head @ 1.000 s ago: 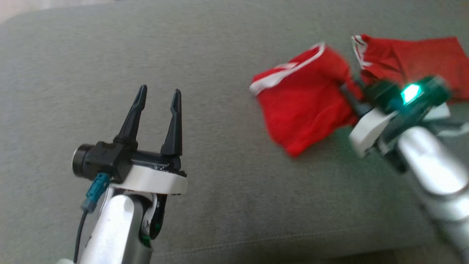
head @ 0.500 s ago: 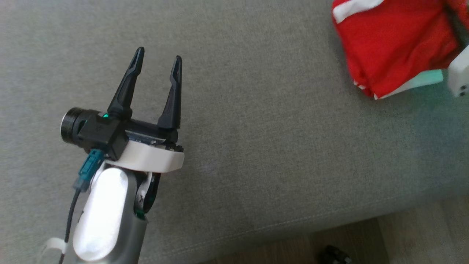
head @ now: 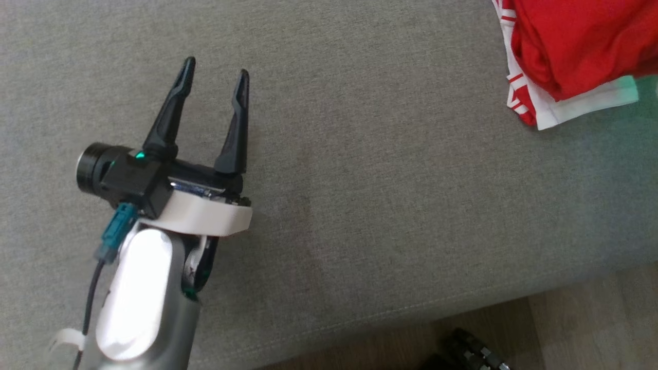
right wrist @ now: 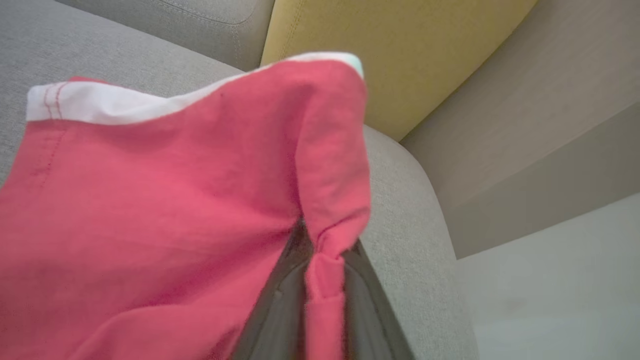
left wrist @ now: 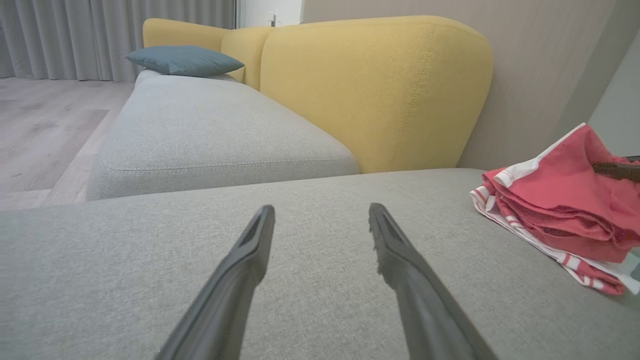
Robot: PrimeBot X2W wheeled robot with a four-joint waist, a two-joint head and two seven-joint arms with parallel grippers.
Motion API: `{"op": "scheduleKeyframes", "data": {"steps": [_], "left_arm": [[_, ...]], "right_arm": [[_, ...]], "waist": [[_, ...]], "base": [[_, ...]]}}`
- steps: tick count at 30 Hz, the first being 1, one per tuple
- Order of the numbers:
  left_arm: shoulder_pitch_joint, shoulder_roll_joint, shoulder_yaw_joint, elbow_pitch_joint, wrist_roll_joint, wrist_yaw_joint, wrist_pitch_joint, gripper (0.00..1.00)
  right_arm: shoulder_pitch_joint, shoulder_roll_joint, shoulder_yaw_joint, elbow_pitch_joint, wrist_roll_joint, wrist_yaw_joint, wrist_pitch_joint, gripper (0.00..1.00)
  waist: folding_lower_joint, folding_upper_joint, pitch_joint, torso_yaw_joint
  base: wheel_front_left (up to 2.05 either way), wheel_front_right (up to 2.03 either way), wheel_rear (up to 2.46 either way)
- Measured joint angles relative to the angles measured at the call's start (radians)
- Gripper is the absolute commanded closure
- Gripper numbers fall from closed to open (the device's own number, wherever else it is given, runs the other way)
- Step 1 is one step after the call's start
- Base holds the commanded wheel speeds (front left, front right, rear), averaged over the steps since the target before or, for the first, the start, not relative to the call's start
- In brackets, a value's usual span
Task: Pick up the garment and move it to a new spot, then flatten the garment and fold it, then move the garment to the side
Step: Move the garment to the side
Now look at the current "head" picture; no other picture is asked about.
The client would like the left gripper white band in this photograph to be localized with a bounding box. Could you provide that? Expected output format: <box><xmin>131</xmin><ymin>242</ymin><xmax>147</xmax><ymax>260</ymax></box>
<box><xmin>138</xmin><ymin>56</ymin><xmax>253</xmax><ymax>237</ymax></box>

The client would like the red basketball jersey white trim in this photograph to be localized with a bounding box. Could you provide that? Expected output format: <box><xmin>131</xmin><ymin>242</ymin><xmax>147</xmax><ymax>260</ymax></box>
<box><xmin>491</xmin><ymin>0</ymin><xmax>658</xmax><ymax>131</ymax></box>

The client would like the grey fabric ottoman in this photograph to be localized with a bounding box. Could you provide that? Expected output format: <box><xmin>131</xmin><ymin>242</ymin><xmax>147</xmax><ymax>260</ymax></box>
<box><xmin>0</xmin><ymin>0</ymin><xmax>658</xmax><ymax>370</ymax></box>

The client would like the black cable teal connector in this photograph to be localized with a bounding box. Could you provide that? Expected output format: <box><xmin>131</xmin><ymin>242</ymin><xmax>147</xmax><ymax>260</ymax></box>
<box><xmin>72</xmin><ymin>202</ymin><xmax>140</xmax><ymax>370</ymax></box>

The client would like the white cable strap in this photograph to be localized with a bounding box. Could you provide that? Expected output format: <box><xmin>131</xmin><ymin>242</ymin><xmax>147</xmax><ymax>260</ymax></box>
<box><xmin>48</xmin><ymin>328</ymin><xmax>88</xmax><ymax>356</ymax></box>

